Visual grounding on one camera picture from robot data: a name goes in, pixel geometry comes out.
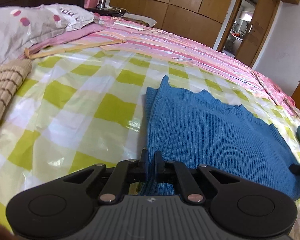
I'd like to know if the blue striped knit sweater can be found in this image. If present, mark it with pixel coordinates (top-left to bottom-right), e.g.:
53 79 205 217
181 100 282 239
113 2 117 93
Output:
145 76 300 200

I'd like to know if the checkered yellow plastic sheet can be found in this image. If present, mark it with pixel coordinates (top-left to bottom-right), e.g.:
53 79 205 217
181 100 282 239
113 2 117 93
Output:
0 48 300 239

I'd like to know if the pink striped bedspread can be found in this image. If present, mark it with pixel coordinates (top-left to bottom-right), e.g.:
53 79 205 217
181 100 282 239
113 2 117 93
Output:
27 15 300 128

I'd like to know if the pink pillow sheet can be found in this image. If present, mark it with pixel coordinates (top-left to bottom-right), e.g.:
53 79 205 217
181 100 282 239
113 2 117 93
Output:
0 23 104 65

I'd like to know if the white flat box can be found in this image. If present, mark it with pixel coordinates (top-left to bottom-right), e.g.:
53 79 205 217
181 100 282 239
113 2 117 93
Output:
114 20 145 31

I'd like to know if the beige brown striped sweater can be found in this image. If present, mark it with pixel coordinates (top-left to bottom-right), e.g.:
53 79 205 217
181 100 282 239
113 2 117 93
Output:
0 59 32 123

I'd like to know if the wooden door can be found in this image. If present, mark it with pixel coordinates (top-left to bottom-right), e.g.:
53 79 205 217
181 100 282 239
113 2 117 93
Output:
235 0 279 68

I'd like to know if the wooden wardrobe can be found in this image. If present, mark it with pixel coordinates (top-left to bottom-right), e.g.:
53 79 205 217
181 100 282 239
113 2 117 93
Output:
110 0 231 47

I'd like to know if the steel thermos bottle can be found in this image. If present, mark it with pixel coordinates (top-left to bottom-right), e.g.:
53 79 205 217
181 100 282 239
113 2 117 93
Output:
96 0 107 10

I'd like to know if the pink storage box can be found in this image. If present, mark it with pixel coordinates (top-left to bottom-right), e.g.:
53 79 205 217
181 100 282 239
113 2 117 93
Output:
84 0 99 9

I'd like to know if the grey dotted pillow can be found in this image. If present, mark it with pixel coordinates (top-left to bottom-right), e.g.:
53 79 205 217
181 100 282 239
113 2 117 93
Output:
0 3 98 65

